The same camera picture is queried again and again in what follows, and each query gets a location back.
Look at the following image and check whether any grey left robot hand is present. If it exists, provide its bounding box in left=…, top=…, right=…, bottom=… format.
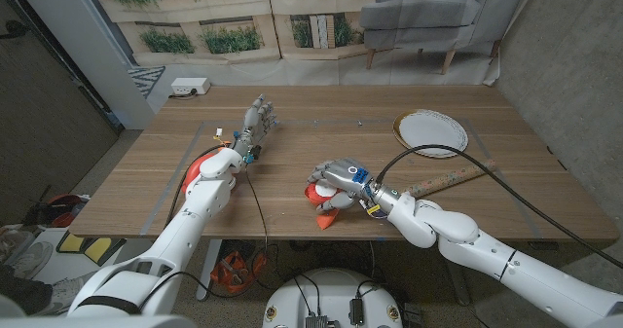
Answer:
left=232, top=93, right=278, bottom=162

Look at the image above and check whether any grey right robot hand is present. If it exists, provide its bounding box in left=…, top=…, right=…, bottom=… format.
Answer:
left=306, top=157, right=405, bottom=217

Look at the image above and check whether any red ribbon spool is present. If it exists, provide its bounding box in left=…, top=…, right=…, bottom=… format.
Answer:
left=304, top=179, right=342, bottom=231

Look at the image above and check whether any white gold-rimmed paper plate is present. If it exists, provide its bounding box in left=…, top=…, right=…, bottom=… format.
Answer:
left=391, top=108, right=469, bottom=160

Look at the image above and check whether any patterned gift wrapping roll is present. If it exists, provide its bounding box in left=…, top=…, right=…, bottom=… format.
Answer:
left=403, top=160, right=497, bottom=199

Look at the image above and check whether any printed room backdrop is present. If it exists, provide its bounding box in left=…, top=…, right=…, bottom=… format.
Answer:
left=87, top=0, right=531, bottom=87

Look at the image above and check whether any white power strip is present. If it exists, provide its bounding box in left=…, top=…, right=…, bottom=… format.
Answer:
left=169, top=77, right=212, bottom=97

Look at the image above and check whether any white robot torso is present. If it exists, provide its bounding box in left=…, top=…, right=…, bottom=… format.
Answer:
left=261, top=268, right=404, bottom=328

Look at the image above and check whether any black adapter on torso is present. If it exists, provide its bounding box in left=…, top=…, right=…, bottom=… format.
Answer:
left=348, top=297, right=365, bottom=327

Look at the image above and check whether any orange tool under table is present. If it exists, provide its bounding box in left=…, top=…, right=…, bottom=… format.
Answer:
left=209, top=249, right=269, bottom=294

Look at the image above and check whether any white table leg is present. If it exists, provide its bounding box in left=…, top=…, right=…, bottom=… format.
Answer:
left=195, top=238, right=224, bottom=302

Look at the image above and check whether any black box on floor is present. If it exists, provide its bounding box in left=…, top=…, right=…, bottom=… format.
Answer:
left=403, top=302, right=422, bottom=325

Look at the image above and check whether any yellow black floor pad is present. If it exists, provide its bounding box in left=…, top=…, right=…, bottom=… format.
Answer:
left=56, top=231, right=128, bottom=266

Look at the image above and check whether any red floor container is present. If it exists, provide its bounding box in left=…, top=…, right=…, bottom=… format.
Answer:
left=46, top=194, right=92, bottom=228

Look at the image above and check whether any white floor mat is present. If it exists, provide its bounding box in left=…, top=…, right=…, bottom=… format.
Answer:
left=9, top=226, right=128, bottom=286

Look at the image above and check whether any white sneaker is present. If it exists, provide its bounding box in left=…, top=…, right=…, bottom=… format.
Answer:
left=46, top=274, right=88, bottom=314

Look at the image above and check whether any grey sneaker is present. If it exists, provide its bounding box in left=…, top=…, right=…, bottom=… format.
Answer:
left=12, top=240, right=54, bottom=280

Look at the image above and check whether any dark trouser leg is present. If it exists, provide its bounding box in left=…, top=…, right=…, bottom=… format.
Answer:
left=0, top=264, right=54, bottom=317

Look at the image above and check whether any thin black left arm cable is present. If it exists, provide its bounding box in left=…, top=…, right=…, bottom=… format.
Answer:
left=138, top=164, right=281, bottom=314

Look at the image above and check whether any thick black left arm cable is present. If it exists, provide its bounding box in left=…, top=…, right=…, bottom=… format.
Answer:
left=165, top=144, right=228, bottom=227

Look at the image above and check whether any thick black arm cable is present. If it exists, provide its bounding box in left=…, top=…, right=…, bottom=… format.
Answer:
left=165, top=144, right=228, bottom=227
left=374, top=144, right=623, bottom=270

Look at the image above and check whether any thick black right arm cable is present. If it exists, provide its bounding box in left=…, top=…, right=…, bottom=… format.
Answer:
left=374, top=144, right=623, bottom=270

